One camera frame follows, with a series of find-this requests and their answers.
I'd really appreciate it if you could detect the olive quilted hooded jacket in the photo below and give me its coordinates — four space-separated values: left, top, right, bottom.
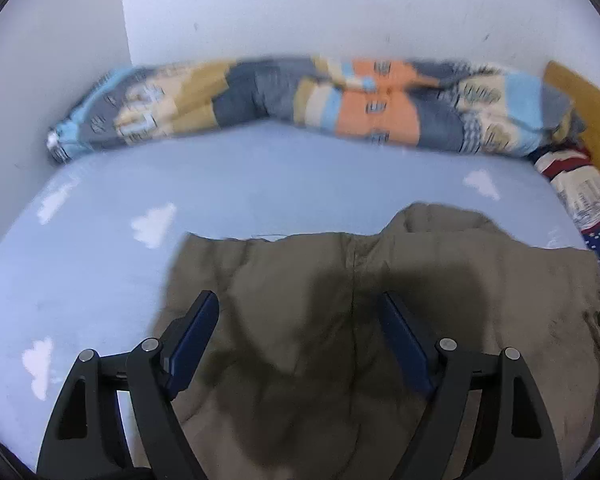
152 202 600 480

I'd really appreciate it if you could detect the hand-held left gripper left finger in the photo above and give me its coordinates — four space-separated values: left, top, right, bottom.
36 290 220 480

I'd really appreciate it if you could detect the wooden headboard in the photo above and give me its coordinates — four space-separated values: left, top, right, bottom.
544 60 600 173

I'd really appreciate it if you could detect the striped city print pillow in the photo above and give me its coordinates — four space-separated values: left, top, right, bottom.
530 144 600 235

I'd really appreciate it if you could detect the light blue cloud bed sheet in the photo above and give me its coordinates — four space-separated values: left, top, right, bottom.
0 122 600 476

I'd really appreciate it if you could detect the patchwork cartoon print blanket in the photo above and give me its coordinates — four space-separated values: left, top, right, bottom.
47 56 587 164

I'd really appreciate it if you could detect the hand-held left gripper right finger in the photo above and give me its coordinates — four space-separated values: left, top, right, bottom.
377 290 565 480

